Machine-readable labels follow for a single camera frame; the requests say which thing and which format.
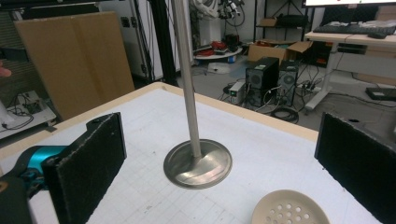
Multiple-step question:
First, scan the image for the white grid mat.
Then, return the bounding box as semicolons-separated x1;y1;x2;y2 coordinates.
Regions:
0;88;382;224

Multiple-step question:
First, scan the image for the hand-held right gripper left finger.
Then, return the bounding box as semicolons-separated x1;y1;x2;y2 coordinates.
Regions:
41;111;128;224

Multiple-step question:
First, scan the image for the black shelf rack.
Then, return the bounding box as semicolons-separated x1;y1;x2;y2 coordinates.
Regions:
253;0;309;41

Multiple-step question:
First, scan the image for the white round table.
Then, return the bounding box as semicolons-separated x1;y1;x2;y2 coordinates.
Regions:
194;46;244;61

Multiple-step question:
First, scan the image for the black cable coil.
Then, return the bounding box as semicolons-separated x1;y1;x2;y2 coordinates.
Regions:
270;106;300;124

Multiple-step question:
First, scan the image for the black frame post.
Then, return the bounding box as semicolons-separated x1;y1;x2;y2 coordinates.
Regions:
148;0;178;87

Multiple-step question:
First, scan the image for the metal utensil stand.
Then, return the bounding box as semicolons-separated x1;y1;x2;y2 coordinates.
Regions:
163;0;233;190

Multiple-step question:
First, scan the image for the white base board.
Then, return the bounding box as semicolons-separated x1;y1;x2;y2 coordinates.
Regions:
0;90;57;139

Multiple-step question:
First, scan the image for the large cardboard sheet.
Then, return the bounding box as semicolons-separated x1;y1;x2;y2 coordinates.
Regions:
13;11;135;120

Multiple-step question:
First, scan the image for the black keyboard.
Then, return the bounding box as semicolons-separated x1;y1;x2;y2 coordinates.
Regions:
312;23;396;35

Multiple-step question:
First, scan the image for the open cardboard box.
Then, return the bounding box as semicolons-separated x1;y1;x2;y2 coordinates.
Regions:
247;39;313;63

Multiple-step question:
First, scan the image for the small white device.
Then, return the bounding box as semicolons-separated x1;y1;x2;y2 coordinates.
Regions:
229;81;247;105

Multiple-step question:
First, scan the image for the black flat device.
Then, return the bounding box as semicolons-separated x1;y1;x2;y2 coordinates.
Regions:
365;87;396;102

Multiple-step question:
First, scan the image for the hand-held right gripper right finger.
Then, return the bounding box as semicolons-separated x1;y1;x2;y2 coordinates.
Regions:
314;111;396;224

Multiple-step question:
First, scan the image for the black computer tower green label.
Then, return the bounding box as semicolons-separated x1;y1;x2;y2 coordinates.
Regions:
245;56;280;108

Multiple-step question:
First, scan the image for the light wooden desk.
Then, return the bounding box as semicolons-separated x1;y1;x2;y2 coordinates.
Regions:
304;31;396;110

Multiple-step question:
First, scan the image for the beige slotted spoon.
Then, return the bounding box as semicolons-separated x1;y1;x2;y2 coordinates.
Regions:
250;189;331;224

